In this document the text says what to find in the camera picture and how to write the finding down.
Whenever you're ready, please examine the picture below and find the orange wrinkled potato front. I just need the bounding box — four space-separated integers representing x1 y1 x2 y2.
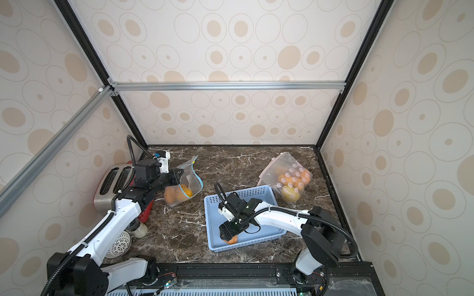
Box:
223 236 238 245

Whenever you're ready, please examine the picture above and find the clear blue zipper bag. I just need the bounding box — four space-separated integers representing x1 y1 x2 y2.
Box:
172 156 203 207

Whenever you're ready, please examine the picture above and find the green yellow potato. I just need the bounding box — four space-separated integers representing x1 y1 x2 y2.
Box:
281 185 300 203

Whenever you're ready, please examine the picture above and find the clear pink zipper bag spare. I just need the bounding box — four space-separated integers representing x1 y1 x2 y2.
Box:
257 152 313 204

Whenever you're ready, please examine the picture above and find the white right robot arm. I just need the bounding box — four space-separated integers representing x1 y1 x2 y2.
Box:
216 186 358 276

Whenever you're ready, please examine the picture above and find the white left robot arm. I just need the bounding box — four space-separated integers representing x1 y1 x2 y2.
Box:
41 158 184 296

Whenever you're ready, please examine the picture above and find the red steel toaster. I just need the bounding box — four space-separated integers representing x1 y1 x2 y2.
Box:
93 162 135 213

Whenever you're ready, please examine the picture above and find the light blue plastic basket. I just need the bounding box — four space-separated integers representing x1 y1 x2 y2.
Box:
204 186 286 253

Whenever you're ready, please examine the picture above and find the white patterned bowl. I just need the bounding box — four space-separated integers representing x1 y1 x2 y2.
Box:
105 231 132 259

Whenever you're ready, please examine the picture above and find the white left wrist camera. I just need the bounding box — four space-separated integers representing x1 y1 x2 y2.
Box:
154 150 170 173

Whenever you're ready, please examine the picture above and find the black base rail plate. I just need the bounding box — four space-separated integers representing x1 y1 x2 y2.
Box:
96 221 386 296

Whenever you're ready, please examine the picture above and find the silver aluminium rail back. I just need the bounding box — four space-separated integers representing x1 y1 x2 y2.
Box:
110 81 346 91

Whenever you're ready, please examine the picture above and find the silver aluminium rail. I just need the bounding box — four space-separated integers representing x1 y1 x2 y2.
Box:
110 81 346 91
1 86 112 216

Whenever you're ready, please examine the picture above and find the silver aluminium rail left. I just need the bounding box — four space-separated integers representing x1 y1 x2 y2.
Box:
1 86 112 216

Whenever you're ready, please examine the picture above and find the black corner frame post left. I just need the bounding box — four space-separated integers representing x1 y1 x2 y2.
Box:
53 0 148 148

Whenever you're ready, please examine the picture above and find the black corner frame post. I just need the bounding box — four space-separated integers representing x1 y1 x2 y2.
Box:
316 0 395 151
53 0 148 148

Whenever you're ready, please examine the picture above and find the black corner frame post right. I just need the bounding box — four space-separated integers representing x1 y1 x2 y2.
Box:
316 0 395 151

